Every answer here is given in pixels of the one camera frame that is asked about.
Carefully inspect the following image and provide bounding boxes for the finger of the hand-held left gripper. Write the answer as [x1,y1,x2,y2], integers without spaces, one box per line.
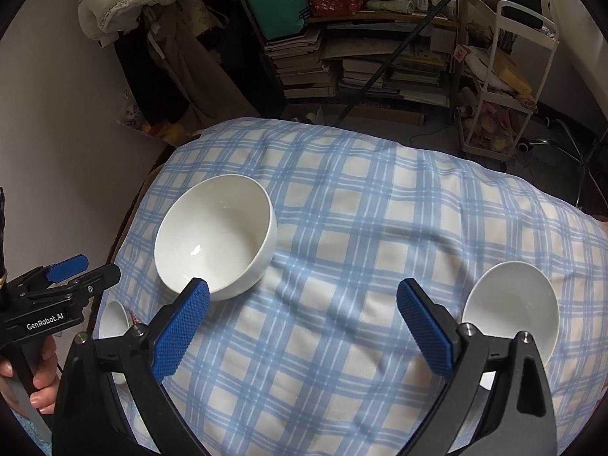
[19,255,90,291]
[47,265,122,303]

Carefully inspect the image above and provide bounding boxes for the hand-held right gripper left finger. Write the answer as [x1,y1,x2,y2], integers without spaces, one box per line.
[51,277,212,456]

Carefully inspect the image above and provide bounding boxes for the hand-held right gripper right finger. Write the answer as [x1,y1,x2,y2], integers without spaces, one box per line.
[396,278,557,456]

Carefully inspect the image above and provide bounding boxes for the small red patterned bowl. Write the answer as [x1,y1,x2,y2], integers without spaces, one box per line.
[97,300,139,386]

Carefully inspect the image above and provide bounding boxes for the large red patterned bowl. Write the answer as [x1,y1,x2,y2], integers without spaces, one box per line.
[461,261,560,391]

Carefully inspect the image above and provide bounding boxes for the plain white bowl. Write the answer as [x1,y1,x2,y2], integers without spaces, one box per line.
[154,174,278,301]

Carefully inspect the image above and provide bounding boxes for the person's left hand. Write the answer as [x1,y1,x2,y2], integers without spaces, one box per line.
[0,337,59,410]

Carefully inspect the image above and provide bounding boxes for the blue plaid bed sheet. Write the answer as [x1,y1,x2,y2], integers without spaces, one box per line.
[102,116,608,456]

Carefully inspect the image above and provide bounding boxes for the cardboard box with toys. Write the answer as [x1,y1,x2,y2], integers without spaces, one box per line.
[116,87,187,146]

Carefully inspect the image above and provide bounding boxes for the black hanging coat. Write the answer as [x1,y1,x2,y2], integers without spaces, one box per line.
[114,33,160,120]

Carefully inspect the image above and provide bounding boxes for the cream office chair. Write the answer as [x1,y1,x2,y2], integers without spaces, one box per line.
[518,119,605,211]

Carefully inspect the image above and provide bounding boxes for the beige hanging coat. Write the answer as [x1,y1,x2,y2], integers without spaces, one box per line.
[145,0,268,149]

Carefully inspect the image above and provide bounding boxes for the white trolley cart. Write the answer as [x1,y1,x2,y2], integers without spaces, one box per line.
[457,0,560,161]

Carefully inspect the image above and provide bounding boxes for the black pole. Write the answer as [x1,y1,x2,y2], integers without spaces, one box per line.
[334,0,493,127]

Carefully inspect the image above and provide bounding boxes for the stack of books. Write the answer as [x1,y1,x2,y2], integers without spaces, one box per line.
[263,27,453,111]

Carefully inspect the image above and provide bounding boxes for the wooden shelf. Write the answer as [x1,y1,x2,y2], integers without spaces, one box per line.
[233,0,472,120]

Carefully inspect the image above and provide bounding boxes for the teal bag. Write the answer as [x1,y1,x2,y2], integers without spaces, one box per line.
[237,0,310,42]

